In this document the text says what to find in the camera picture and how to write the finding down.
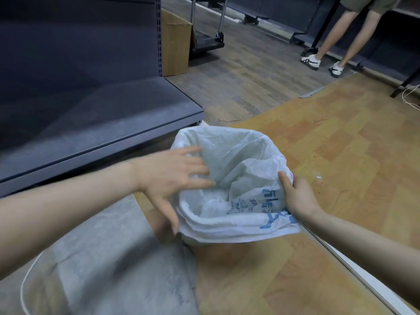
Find person's left hand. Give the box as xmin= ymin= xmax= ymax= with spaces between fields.
xmin=131 ymin=146 xmax=216 ymax=235

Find person's right hand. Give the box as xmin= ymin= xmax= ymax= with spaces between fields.
xmin=278 ymin=170 xmax=324 ymax=221

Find white plastic bag blue print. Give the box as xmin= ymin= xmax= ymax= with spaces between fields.
xmin=170 ymin=125 xmax=302 ymax=245

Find person's left forearm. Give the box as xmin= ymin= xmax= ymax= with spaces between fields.
xmin=0 ymin=160 xmax=141 ymax=282

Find person's right forearm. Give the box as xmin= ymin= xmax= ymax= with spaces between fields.
xmin=301 ymin=208 xmax=420 ymax=309

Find grey metal strip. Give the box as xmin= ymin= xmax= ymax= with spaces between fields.
xmin=299 ymin=84 xmax=329 ymax=99

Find brown cardboard box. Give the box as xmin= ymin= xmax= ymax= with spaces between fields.
xmin=161 ymin=9 xmax=195 ymax=78

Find black platform trolley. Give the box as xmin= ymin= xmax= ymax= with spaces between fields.
xmin=190 ymin=0 xmax=228 ymax=58

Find white trim strip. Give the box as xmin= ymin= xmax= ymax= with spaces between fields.
xmin=301 ymin=224 xmax=412 ymax=315

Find white sneaker black stripes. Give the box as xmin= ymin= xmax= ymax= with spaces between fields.
xmin=328 ymin=61 xmax=345 ymax=79
xmin=300 ymin=54 xmax=322 ymax=71

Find dark grey metal shelf unit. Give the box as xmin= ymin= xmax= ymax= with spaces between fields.
xmin=0 ymin=0 xmax=205 ymax=198

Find black stand leg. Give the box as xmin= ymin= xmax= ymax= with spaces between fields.
xmin=390 ymin=66 xmax=420 ymax=98

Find dark background shelving unit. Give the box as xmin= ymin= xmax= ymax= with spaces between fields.
xmin=226 ymin=0 xmax=420 ymax=92

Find olive green shorts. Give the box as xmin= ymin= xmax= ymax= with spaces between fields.
xmin=339 ymin=0 xmax=405 ymax=15

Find white cable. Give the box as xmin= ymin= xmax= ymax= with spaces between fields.
xmin=20 ymin=252 xmax=45 ymax=315
xmin=401 ymin=84 xmax=420 ymax=112

